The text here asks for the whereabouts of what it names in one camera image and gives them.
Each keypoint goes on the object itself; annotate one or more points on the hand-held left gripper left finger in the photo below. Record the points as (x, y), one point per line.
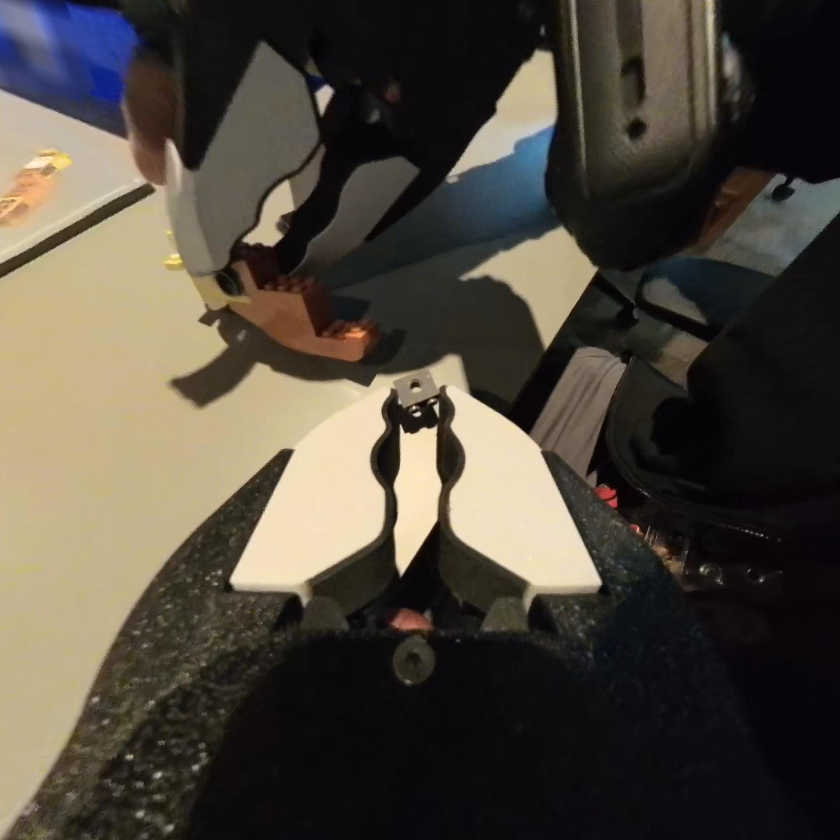
(315, 512)

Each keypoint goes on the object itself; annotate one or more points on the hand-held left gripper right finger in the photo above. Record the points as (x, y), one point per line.
(518, 518)

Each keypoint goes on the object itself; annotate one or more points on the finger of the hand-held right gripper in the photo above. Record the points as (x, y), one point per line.
(367, 190)
(249, 131)

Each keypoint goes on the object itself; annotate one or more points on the brown toy brick model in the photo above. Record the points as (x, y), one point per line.
(295, 308)

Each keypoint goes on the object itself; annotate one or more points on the small black brick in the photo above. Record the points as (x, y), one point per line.
(415, 386)

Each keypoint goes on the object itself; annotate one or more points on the grey desk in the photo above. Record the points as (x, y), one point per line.
(98, 426)

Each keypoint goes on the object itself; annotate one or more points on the person's right hand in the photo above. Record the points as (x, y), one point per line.
(154, 118)

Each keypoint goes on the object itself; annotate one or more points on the person's left hand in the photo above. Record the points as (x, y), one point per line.
(410, 620)

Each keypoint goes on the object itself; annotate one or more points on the grey cloth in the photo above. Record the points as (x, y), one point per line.
(577, 407)

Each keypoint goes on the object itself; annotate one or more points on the blue parts bin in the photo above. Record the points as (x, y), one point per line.
(85, 79)

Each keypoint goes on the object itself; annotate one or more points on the grey instruction booklet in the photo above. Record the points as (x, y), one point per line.
(79, 177)

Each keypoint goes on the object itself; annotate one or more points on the black office chair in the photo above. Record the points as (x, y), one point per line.
(630, 164)

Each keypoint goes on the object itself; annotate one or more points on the black backpack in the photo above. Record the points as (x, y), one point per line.
(754, 407)

